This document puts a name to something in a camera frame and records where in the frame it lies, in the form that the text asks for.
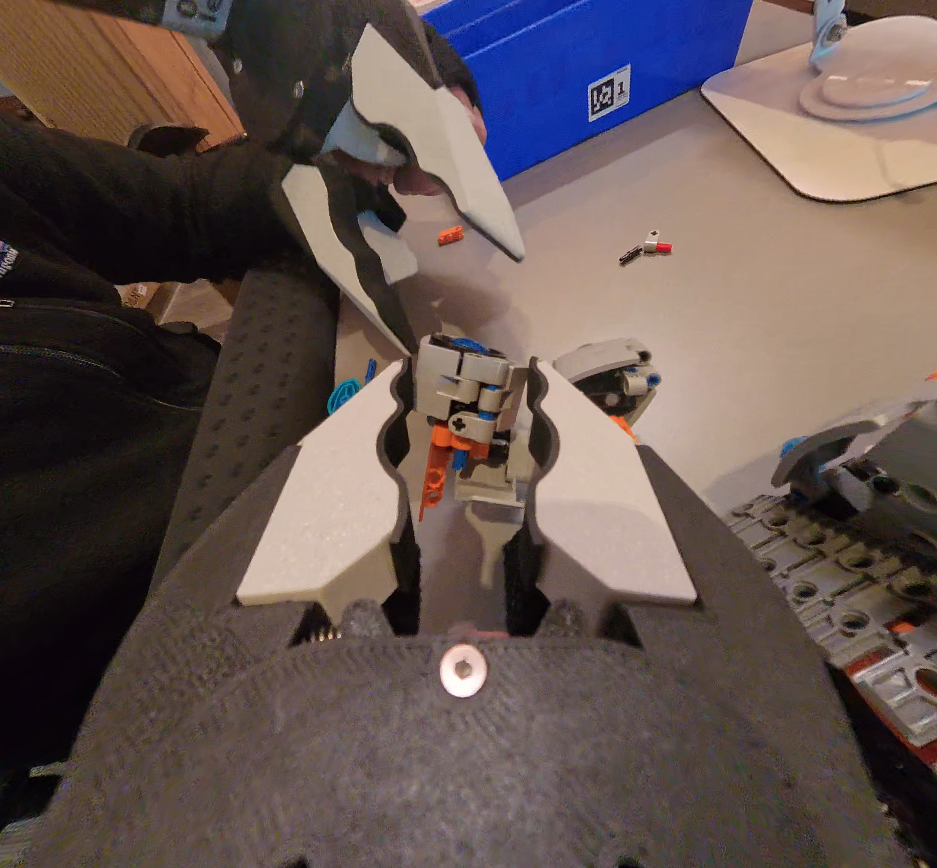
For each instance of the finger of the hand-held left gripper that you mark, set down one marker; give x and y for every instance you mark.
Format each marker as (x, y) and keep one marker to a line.
(322, 223)
(439, 143)

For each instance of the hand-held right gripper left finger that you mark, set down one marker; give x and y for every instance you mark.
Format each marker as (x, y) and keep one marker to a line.
(329, 516)

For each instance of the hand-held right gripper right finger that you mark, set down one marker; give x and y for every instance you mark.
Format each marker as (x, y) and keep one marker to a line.
(615, 516)

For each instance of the small orange toy beam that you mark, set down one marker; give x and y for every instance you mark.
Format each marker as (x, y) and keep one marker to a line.
(451, 237)

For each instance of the grey orange twin-motor toy assembly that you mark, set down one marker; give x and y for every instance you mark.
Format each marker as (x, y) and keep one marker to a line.
(454, 385)

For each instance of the person's left forearm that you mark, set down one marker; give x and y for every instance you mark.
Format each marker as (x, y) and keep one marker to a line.
(146, 201)

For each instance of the person's left hand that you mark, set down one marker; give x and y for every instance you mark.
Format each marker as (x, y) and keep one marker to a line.
(421, 179)

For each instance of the light blue brick separator tool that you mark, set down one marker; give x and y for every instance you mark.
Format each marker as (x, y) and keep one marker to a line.
(344, 397)

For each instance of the blue plastic bin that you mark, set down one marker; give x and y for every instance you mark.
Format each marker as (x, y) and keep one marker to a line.
(549, 40)

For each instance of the blue toy pin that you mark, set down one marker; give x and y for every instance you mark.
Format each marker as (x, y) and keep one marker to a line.
(371, 371)

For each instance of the wooden panel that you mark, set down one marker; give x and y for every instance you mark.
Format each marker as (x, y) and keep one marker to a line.
(110, 70)

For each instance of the large grey orange toy vehicle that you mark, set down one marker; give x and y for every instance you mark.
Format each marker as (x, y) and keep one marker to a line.
(842, 553)

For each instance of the grey red pin connector piece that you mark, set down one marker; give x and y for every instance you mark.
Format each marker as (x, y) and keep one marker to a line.
(651, 248)

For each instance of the white desk lamp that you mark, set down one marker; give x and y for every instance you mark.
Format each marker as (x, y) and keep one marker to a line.
(842, 143)

